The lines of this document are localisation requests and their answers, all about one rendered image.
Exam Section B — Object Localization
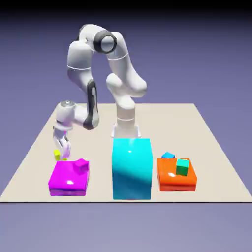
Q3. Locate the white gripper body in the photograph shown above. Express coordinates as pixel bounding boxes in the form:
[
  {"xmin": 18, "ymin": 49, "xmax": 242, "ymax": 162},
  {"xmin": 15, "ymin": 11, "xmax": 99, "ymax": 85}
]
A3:
[{"xmin": 52, "ymin": 126, "xmax": 70, "ymax": 146}]

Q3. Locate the large cyan box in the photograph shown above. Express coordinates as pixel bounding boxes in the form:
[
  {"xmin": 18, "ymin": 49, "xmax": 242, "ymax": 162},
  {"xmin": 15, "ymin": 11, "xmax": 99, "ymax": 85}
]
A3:
[{"xmin": 111, "ymin": 137, "xmax": 154, "ymax": 200}]

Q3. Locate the small yellow cube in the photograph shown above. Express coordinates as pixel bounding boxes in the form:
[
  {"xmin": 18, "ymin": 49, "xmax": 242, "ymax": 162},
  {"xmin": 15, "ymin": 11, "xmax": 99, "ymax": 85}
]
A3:
[{"xmin": 53, "ymin": 149, "xmax": 67, "ymax": 161}]

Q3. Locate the small green cube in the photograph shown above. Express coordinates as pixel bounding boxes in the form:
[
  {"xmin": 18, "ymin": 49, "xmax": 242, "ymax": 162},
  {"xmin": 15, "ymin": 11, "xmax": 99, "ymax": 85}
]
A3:
[{"xmin": 175, "ymin": 158, "xmax": 190, "ymax": 177}]

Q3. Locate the large orange box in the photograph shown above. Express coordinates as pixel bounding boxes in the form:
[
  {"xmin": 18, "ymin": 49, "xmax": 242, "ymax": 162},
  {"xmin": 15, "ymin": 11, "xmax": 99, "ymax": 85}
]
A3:
[{"xmin": 157, "ymin": 157, "xmax": 198, "ymax": 192}]

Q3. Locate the large magenta box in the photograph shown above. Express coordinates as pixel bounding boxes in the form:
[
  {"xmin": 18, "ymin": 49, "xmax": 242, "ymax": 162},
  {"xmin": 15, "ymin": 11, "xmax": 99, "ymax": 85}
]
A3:
[{"xmin": 48, "ymin": 159, "xmax": 91, "ymax": 197}]

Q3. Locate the small magenta cube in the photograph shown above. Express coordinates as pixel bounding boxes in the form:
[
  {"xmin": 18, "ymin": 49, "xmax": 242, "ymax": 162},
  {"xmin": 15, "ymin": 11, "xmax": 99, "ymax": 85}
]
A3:
[{"xmin": 73, "ymin": 158, "xmax": 90, "ymax": 175}]

